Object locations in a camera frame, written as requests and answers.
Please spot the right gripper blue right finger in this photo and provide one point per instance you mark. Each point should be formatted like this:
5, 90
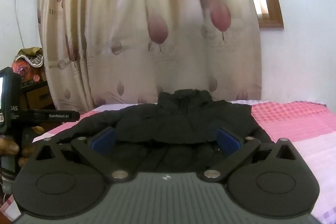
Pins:
238, 151

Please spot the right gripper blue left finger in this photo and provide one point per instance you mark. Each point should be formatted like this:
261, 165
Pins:
95, 150

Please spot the black padded jacket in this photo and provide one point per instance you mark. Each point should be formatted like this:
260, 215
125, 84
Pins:
177, 134

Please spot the person's left hand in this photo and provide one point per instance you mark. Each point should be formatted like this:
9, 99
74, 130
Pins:
10, 148

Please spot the brown wooden cabinet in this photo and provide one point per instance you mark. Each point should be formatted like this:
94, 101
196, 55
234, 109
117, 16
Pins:
36, 96

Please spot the pink checked bed sheet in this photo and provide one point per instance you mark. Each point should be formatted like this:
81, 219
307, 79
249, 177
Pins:
169, 197

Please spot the beige tulip print curtain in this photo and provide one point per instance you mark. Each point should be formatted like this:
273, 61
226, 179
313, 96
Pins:
129, 51

